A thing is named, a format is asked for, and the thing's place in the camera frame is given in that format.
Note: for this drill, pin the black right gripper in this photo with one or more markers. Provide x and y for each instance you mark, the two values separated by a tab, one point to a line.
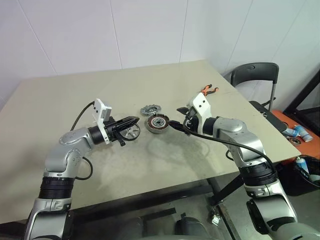
191	122

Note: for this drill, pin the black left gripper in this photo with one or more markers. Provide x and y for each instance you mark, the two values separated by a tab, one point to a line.
112	130

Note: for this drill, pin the round wheel ring part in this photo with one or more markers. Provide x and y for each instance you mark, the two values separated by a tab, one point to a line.
131	133

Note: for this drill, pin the motor stator with copper windings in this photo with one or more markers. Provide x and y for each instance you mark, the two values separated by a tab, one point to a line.
157	122

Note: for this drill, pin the small grey gear disc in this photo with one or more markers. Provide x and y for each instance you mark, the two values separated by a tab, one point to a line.
150	110

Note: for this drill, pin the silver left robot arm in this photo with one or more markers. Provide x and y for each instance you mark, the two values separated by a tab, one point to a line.
62	155

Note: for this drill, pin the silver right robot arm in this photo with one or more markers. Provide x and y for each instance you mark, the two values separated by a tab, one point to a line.
232	127

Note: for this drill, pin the black folding chair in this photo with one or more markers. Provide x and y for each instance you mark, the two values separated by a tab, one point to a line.
252	70

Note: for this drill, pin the black bag with logo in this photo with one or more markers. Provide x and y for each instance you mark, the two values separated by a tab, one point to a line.
267	113

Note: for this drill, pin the black tape strip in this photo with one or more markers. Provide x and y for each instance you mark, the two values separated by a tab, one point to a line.
157	212

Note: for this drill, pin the small silver metal object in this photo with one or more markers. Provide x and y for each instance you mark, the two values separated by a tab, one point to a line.
216	217

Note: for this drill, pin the blue white plastic bottle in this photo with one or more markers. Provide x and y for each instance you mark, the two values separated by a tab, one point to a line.
292	132
303	132

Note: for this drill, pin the black bin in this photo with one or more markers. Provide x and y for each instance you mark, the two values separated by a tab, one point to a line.
292	182

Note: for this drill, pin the white blue spray can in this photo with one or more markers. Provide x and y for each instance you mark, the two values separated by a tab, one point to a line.
301	165

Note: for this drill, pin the orange box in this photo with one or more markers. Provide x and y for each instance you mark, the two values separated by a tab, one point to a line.
311	150

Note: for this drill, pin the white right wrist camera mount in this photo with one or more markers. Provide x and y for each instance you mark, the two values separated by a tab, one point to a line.
202	103

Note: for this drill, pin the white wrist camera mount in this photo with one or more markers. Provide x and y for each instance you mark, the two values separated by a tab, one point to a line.
202	103
101	110

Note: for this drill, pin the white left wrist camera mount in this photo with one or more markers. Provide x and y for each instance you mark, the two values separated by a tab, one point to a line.
101	110

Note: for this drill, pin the black metal table frame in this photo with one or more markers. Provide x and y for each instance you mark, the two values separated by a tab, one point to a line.
150	200

